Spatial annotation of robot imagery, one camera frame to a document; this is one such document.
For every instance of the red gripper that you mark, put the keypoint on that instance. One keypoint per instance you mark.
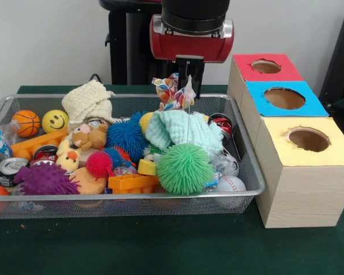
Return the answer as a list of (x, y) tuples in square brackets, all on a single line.
[(189, 47)]

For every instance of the colourful patterned cloth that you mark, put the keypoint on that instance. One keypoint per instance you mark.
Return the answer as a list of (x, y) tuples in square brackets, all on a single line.
[(172, 94)]

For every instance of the green spiky rubber ball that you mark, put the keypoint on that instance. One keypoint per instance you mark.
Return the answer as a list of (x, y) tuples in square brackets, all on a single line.
[(185, 169)]

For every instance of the shallow silver mesh bin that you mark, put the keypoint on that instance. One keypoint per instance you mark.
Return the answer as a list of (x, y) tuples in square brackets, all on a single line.
[(132, 206)]

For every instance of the wooden box with three holes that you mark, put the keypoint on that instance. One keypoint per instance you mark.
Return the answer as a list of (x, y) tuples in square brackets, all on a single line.
[(304, 194)]

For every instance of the mint green waffle cloth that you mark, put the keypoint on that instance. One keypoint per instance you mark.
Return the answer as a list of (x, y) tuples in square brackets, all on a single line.
[(189, 131)]

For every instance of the blue spiky rubber ball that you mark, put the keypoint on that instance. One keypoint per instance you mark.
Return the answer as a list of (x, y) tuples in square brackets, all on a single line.
[(126, 136)]

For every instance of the cream waffle cloth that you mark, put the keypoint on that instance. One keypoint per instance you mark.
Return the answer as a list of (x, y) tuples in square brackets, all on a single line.
[(86, 103)]

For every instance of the orange plastic toy brick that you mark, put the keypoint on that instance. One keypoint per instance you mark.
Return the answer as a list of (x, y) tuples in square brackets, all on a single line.
[(129, 183)]

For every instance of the yellow smiley ball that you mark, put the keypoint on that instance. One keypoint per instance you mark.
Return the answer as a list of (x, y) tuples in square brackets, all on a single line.
[(55, 121)]

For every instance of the black equipment stand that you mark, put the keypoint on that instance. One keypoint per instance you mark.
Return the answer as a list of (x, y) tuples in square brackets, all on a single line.
[(341, 57)]

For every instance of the orange toy basketball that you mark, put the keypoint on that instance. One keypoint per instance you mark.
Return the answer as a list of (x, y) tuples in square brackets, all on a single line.
[(25, 123)]

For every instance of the purple spiky rubber ball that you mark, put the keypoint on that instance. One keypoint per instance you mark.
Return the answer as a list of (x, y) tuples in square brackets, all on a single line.
[(44, 179)]

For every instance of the black silver-topped drink can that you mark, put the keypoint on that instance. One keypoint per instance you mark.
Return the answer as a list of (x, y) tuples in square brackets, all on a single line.
[(10, 169)]

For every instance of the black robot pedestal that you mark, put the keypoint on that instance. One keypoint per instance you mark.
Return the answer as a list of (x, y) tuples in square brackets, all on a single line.
[(117, 43)]

